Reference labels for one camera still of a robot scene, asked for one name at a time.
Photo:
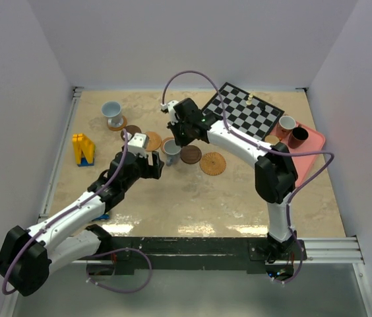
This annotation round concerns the aluminium front rail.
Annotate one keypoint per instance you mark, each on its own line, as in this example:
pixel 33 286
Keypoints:
pixel 316 250

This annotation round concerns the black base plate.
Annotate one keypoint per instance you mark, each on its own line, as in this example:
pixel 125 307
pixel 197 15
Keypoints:
pixel 112 263

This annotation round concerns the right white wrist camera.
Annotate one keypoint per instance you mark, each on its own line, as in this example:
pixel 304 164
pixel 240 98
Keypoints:
pixel 168 108

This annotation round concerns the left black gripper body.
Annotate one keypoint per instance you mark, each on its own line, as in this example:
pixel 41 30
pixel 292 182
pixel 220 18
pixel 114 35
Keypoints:
pixel 142 169

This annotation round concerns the copper orange cup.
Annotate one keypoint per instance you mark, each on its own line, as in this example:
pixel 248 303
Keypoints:
pixel 272 139

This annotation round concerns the yellow toy block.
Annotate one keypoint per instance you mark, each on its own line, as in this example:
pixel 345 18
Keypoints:
pixel 84 150

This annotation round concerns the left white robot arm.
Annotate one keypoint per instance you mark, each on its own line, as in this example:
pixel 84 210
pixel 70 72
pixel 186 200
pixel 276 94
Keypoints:
pixel 29 256

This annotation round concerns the aluminium left rail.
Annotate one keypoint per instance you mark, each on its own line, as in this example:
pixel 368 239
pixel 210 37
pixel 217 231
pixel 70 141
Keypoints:
pixel 58 163

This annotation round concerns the dark walnut coaster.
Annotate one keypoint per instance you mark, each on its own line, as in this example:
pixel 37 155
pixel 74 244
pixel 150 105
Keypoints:
pixel 190 154
pixel 131 130

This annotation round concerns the white floral mug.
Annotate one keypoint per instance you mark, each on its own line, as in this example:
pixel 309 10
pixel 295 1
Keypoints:
pixel 285 126

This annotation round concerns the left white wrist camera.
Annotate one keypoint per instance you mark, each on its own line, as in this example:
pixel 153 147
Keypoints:
pixel 137 144

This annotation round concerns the small woven rattan coaster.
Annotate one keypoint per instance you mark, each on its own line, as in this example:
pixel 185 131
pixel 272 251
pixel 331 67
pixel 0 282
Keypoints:
pixel 154 141

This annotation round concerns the black white chessboard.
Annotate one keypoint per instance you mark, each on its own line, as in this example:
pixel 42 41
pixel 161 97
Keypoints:
pixel 249 119

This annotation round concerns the aluminium rail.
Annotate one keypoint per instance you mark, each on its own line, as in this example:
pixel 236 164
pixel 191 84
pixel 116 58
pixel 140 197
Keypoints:
pixel 58 163
pixel 316 250

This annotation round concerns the light wooden coaster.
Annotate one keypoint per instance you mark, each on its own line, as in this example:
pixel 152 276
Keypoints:
pixel 164 141
pixel 117 126

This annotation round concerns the white chess piece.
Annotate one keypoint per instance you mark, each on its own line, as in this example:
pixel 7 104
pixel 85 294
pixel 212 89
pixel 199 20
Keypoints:
pixel 249 100

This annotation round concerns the orange toy car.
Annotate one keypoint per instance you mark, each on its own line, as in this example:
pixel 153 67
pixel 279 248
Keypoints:
pixel 102 217

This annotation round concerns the black maroon cup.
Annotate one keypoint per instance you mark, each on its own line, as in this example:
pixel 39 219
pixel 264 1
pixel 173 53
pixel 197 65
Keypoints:
pixel 297 137

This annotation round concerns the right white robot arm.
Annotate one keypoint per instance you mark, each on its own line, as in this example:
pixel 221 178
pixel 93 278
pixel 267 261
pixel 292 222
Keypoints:
pixel 275 173

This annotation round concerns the light blue cup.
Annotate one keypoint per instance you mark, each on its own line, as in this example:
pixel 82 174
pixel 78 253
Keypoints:
pixel 112 109

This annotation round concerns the grey white mug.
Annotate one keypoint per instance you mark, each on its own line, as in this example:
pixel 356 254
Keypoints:
pixel 172 151

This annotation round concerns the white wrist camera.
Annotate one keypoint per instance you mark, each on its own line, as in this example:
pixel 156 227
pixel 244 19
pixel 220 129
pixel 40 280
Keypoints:
pixel 168 108
pixel 137 144

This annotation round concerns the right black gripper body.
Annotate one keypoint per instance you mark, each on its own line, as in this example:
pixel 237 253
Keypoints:
pixel 181 131

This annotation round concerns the large woven rattan coaster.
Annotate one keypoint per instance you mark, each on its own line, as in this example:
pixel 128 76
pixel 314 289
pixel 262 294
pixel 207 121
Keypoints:
pixel 213 164

